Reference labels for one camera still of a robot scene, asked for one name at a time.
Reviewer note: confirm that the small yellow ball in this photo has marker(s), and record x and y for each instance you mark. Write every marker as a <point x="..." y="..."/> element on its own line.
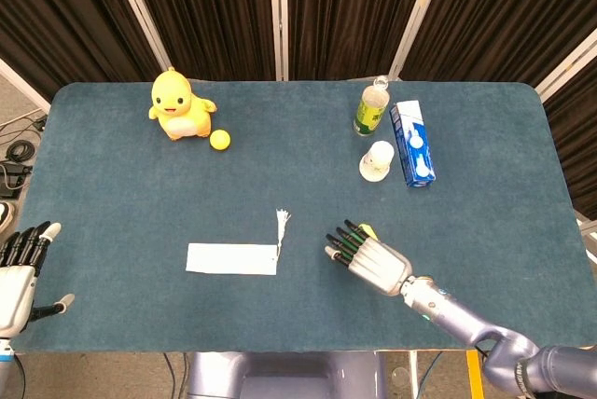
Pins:
<point x="219" y="140"/>

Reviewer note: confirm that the yellow duck plush toy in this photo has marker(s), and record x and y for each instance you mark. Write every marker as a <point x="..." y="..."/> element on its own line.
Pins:
<point x="182" y="107"/>

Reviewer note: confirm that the blue felt table cover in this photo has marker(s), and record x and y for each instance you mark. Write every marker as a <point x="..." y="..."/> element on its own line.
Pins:
<point x="289" y="161"/>

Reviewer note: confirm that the purple-grey robot torso base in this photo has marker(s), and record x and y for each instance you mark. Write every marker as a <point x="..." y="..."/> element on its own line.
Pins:
<point x="284" y="375"/>

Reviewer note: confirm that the dark curtain screen panel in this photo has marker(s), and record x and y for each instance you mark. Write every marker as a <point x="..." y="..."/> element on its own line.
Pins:
<point x="205" y="7"/>
<point x="578" y="138"/>
<point x="56" y="12"/>
<point x="345" y="7"/>
<point x="503" y="12"/>

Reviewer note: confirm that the white paper bookmark with tassel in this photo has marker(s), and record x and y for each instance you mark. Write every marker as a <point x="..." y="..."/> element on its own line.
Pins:
<point x="228" y="259"/>

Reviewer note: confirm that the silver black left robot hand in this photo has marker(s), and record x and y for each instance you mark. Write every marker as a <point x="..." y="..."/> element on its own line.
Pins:
<point x="14" y="287"/>

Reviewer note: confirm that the green label plastic bottle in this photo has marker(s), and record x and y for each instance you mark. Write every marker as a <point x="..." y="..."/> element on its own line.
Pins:
<point x="370" y="112"/>

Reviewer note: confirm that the white sneaker shoe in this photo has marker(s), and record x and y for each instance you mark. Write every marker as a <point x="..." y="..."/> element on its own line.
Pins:
<point x="5" y="217"/>

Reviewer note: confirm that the blue white milk carton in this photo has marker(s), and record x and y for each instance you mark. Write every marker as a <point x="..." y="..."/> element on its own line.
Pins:
<point x="415" y="142"/>

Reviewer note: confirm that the white paper cup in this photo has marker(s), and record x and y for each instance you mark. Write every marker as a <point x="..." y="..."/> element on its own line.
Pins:
<point x="377" y="161"/>

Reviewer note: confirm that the purple-grey right robot arm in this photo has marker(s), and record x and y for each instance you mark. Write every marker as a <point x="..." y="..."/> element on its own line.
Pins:
<point x="448" y="312"/>

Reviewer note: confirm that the yellow object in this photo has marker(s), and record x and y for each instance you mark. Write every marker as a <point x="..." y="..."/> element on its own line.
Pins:
<point x="368" y="230"/>

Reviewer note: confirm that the yellow floor tape strip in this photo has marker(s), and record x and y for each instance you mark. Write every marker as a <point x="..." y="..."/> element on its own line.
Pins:
<point x="475" y="375"/>

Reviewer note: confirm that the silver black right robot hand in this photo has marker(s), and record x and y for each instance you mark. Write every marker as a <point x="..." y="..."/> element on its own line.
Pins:
<point x="378" y="264"/>

